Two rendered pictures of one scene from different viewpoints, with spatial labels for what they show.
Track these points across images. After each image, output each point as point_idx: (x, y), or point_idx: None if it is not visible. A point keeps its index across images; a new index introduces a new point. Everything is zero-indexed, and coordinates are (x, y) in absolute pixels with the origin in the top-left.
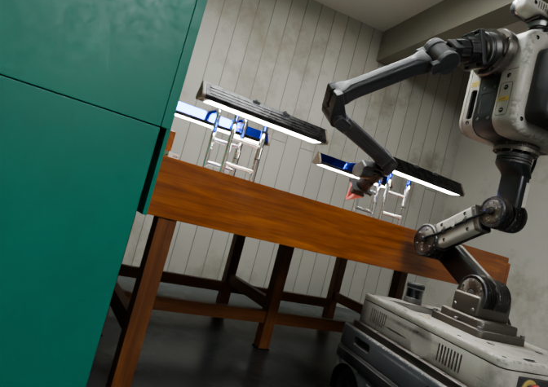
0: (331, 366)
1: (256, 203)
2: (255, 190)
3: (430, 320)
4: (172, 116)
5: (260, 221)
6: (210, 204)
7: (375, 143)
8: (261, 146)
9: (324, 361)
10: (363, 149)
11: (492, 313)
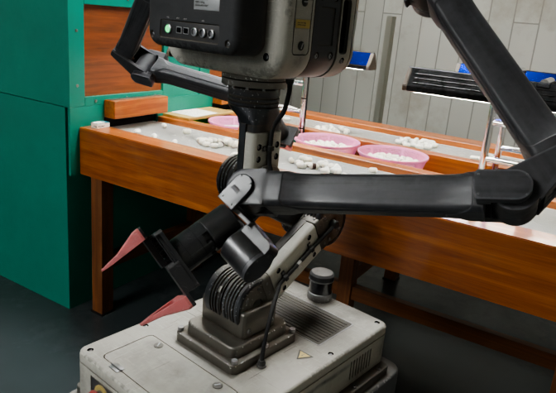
0: (401, 372)
1: (148, 163)
2: (145, 150)
3: (195, 309)
4: (68, 96)
5: (155, 180)
6: (116, 165)
7: (211, 86)
8: None
9: (407, 365)
10: (207, 95)
11: (219, 318)
